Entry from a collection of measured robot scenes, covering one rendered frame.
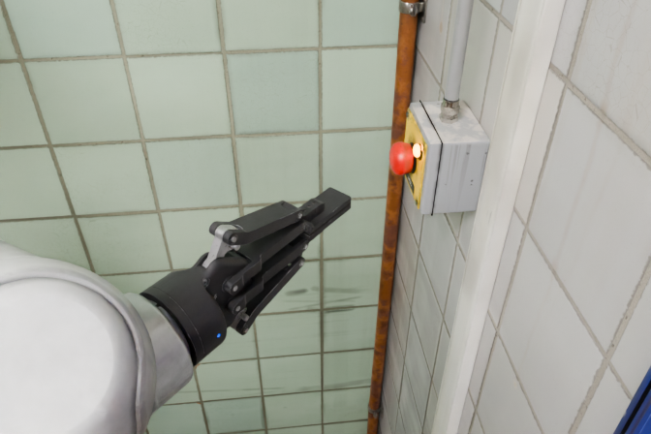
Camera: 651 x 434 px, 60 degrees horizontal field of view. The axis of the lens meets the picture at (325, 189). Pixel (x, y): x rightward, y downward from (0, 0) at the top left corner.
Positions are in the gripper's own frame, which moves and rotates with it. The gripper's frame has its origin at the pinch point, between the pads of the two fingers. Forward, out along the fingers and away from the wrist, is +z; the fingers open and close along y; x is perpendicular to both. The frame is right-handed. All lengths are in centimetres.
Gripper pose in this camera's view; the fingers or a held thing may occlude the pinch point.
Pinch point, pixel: (320, 212)
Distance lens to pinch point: 58.9
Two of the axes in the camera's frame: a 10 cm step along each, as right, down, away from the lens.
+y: 0.0, 8.1, 5.9
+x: 7.8, 3.7, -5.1
